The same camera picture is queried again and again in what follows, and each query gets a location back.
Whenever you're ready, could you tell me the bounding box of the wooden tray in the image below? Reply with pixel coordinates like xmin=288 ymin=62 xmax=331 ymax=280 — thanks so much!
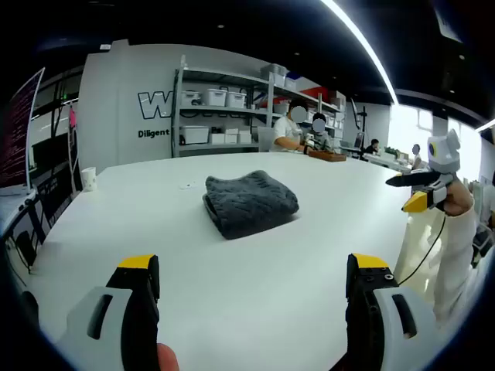
xmin=308 ymin=149 xmax=347 ymax=163

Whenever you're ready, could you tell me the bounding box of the white tilted screen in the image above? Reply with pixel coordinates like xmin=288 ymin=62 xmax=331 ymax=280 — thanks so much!
xmin=0 ymin=184 xmax=38 ymax=199

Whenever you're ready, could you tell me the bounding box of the pink sign on stand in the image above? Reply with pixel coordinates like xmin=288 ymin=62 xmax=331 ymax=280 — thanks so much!
xmin=67 ymin=107 xmax=84 ymax=192

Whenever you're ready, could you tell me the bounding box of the person's left hand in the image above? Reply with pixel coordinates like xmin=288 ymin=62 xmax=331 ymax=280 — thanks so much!
xmin=156 ymin=342 xmax=181 ymax=371

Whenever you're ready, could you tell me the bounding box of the ceiling light strip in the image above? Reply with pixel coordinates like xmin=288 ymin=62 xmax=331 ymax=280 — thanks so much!
xmin=320 ymin=0 xmax=399 ymax=104

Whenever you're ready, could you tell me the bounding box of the person's right hand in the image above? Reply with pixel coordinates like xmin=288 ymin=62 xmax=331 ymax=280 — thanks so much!
xmin=443 ymin=180 xmax=475 ymax=216

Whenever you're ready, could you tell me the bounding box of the grey towel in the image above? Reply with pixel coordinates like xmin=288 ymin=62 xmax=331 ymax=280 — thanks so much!
xmin=202 ymin=169 xmax=300 ymax=241

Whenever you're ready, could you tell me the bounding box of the white paper cup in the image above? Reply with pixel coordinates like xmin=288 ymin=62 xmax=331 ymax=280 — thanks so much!
xmin=80 ymin=166 xmax=97 ymax=192

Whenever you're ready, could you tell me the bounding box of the grey metal shelf rack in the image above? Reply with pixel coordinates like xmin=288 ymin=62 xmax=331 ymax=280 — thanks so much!
xmin=172 ymin=56 xmax=347 ymax=158

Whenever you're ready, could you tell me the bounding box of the person in white, left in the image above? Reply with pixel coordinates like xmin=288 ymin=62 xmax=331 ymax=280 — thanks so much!
xmin=393 ymin=213 xmax=446 ymax=306

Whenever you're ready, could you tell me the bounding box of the large purple-screen monitor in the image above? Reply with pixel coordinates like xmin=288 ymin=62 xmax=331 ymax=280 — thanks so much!
xmin=0 ymin=67 xmax=46 ymax=189

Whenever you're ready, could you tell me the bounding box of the group of white storage boxes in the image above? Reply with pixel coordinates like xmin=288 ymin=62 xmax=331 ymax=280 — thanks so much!
xmin=179 ymin=63 xmax=347 ymax=146

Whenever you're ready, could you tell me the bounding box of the black monitor stand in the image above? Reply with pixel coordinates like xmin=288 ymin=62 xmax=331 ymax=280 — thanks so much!
xmin=3 ymin=195 xmax=53 ymax=275

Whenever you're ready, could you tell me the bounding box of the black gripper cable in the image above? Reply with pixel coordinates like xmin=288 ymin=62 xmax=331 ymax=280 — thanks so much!
xmin=397 ymin=214 xmax=448 ymax=286

